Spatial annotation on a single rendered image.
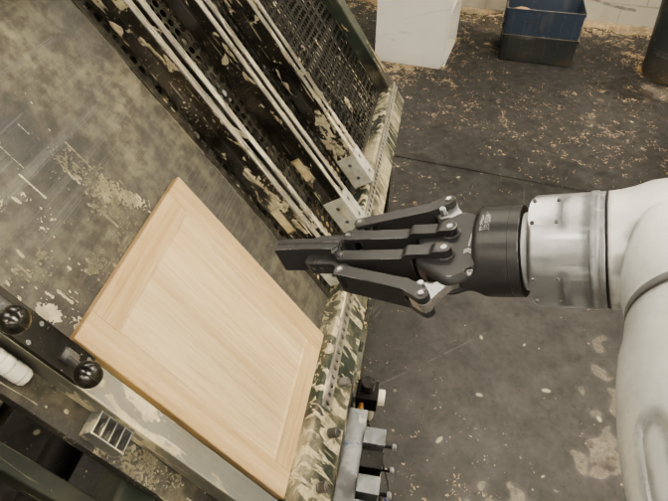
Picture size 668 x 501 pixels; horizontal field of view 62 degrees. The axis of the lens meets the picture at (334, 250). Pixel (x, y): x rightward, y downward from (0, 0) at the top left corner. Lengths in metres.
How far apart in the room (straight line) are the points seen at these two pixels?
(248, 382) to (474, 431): 1.37
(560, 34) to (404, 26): 1.24
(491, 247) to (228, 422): 0.82
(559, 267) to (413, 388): 2.08
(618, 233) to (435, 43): 4.41
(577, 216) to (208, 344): 0.87
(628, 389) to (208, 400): 0.90
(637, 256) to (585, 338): 2.45
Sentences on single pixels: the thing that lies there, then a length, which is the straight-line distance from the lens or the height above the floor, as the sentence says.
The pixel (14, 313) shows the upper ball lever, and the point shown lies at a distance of 0.78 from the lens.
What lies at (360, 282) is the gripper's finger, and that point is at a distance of 0.49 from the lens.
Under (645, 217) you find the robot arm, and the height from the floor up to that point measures 1.83.
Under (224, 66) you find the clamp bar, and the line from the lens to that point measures 1.56.
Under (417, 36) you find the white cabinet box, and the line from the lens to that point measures 4.80.
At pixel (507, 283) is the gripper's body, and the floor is 1.75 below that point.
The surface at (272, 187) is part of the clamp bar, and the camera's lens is 1.42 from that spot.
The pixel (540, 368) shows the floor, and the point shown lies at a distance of 2.67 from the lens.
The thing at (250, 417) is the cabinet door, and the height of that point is 1.02.
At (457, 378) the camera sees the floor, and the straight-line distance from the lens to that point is 2.54.
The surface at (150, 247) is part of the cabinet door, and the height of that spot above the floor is 1.34.
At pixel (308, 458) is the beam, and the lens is 1.31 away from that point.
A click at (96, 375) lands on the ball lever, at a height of 1.44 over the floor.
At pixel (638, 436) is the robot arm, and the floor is 1.81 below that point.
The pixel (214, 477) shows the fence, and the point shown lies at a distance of 1.10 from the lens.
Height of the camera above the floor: 2.07
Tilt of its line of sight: 44 degrees down
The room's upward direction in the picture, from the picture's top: straight up
